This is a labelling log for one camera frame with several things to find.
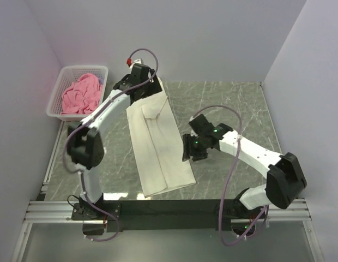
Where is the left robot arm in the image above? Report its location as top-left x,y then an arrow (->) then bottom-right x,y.
63,62 -> 162,213

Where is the cream white t shirt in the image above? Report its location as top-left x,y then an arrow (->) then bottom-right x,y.
126,91 -> 196,197

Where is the pink t shirt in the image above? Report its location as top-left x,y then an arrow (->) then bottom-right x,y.
62,73 -> 103,115

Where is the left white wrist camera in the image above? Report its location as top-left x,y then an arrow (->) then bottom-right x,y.
126,57 -> 143,68

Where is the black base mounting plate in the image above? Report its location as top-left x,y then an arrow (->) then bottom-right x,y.
71,199 -> 265,236

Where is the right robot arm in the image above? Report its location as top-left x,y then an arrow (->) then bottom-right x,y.
182,115 -> 307,219

